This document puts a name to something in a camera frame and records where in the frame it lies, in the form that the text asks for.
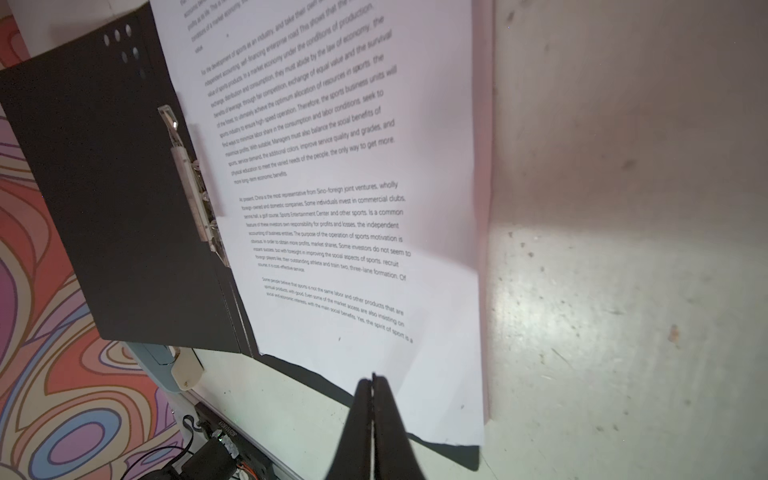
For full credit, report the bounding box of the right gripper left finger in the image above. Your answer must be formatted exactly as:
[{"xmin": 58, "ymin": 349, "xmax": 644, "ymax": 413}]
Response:
[{"xmin": 325, "ymin": 379, "xmax": 373, "ymax": 480}]

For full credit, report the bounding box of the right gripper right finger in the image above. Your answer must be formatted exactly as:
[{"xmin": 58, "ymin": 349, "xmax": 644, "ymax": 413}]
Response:
[{"xmin": 372, "ymin": 375, "xmax": 425, "ymax": 480}]

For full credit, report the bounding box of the blue clip folder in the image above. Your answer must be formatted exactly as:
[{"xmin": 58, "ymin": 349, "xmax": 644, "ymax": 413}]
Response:
[{"xmin": 0, "ymin": 2, "xmax": 481, "ymax": 472}]

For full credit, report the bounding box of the metal folder lever clip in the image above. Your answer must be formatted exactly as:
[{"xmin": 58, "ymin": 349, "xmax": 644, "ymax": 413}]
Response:
[{"xmin": 157, "ymin": 105, "xmax": 230, "ymax": 268}]

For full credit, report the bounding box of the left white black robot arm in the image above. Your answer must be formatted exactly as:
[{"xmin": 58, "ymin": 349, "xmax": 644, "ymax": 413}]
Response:
[{"xmin": 141, "ymin": 438, "xmax": 238, "ymax": 480}]

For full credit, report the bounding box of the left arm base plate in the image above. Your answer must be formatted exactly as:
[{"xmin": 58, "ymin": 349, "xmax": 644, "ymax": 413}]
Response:
[{"xmin": 194, "ymin": 402, "xmax": 300, "ymax": 479}]

